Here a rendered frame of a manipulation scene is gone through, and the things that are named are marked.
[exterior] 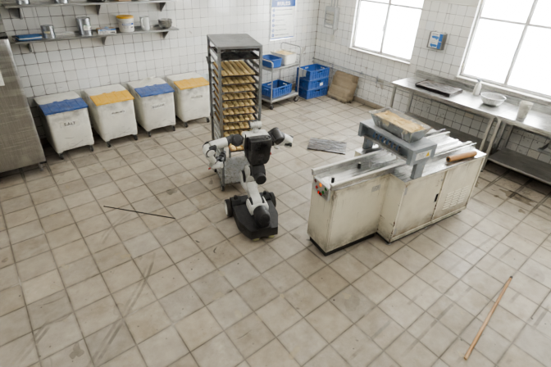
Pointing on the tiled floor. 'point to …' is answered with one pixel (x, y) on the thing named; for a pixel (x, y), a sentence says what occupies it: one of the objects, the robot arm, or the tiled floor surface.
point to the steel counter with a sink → (522, 164)
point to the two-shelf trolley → (280, 79)
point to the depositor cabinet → (425, 193)
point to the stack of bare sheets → (327, 146)
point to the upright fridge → (15, 116)
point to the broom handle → (487, 319)
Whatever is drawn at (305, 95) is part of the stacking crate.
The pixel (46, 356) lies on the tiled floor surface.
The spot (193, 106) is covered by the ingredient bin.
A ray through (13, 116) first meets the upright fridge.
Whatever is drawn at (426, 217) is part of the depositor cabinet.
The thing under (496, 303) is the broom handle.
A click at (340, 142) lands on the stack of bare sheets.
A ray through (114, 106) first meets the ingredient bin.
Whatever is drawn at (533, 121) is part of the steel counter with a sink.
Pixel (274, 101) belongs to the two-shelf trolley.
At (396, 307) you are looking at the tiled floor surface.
